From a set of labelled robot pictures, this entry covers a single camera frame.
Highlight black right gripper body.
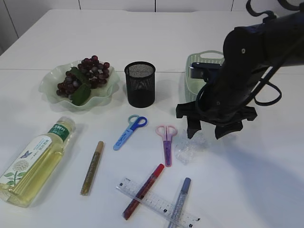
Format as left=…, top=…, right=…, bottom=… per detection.
left=176, top=62, right=258, bottom=126

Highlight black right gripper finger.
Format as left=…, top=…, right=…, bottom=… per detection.
left=187, top=117, right=201, bottom=139
left=215, top=121, right=243, bottom=139

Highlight clear plastic sheet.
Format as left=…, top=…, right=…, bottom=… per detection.
left=174, top=130, right=210, bottom=165

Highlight purple artificial grape bunch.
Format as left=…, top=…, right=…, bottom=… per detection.
left=56, top=55, right=110, bottom=106

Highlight yellow tea bottle green label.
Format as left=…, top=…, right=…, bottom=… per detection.
left=0, top=116, right=75, bottom=208

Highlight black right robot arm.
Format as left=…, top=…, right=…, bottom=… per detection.
left=176, top=8, right=304, bottom=138

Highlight green plastic woven basket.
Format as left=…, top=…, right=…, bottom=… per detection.
left=184, top=50, right=224, bottom=102

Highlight black mesh pen holder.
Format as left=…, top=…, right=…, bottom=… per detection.
left=124, top=61, right=156, bottom=108

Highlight red glitter pen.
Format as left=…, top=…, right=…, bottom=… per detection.
left=122, top=164, right=164, bottom=220

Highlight clear plastic ruler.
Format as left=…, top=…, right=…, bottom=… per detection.
left=116, top=178, right=200, bottom=228

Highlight pale green wavy glass plate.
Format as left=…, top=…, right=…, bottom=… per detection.
left=38, top=57, right=119, bottom=111

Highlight blue glitter pen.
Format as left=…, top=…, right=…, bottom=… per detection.
left=171, top=178, right=191, bottom=221

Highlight gold glitter pen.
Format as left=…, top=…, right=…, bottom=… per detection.
left=80, top=141, right=104, bottom=196

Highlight pink scissors purple sheath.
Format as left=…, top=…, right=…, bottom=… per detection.
left=155, top=125, right=178, bottom=167

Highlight blue scissors with sheath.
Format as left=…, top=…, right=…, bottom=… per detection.
left=113, top=114, right=148, bottom=151

